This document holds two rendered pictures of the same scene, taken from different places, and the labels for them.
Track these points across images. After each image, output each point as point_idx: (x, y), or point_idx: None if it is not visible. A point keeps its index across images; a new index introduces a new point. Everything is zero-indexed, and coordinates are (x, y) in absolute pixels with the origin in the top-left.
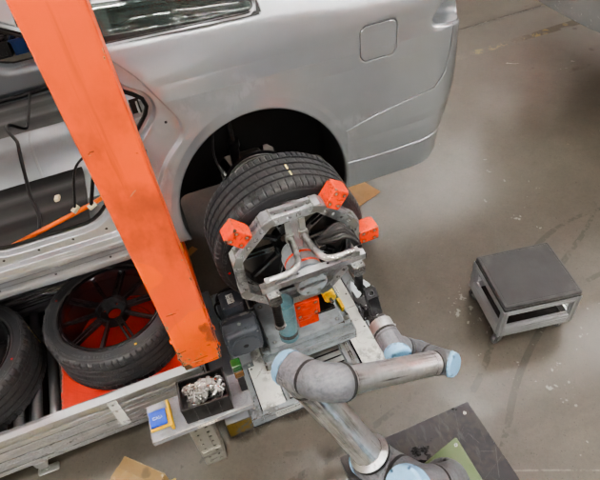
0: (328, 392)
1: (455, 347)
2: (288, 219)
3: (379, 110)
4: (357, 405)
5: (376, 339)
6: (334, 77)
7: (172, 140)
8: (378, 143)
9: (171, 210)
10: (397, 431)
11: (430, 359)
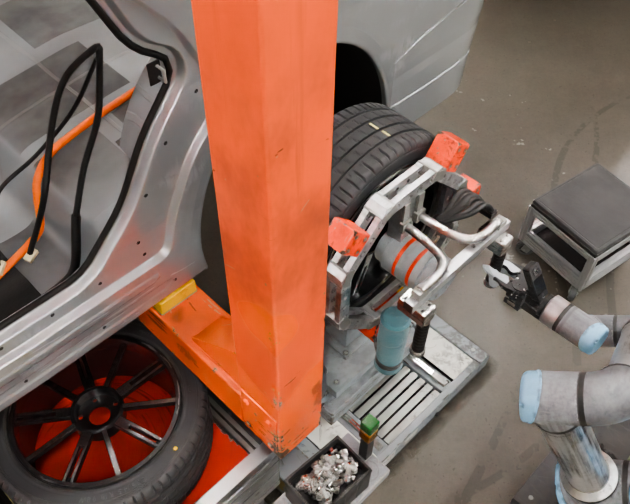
0: None
1: (532, 318)
2: (408, 199)
3: (429, 28)
4: (458, 428)
5: (559, 328)
6: None
7: (201, 118)
8: (422, 73)
9: (191, 228)
10: (521, 443)
11: None
